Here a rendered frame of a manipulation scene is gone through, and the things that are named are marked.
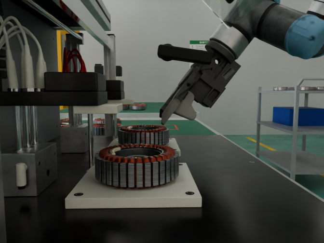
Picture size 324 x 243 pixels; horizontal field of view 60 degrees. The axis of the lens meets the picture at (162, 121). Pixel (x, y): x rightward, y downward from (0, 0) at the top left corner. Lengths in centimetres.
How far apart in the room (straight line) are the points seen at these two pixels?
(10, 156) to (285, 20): 50
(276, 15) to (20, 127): 48
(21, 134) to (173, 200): 20
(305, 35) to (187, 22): 535
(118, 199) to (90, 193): 4
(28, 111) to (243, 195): 29
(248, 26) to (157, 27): 524
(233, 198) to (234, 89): 559
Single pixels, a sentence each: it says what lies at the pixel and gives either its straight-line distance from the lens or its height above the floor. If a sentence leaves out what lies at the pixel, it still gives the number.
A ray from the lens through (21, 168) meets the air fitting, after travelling 37.
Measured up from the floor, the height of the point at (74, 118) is 84.
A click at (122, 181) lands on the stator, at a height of 79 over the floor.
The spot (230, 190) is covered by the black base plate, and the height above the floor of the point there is 77.
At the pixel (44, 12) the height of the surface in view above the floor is 104.
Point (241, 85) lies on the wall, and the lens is 597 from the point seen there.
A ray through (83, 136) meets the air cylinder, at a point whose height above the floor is 80.
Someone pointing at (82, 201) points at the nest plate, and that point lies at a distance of 33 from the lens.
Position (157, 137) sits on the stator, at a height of 80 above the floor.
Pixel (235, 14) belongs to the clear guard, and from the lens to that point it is 47.
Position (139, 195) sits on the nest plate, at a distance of 33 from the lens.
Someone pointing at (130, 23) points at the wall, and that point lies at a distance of 586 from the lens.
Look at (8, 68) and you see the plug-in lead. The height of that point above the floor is 93.
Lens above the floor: 90
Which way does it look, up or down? 6 degrees down
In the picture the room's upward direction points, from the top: straight up
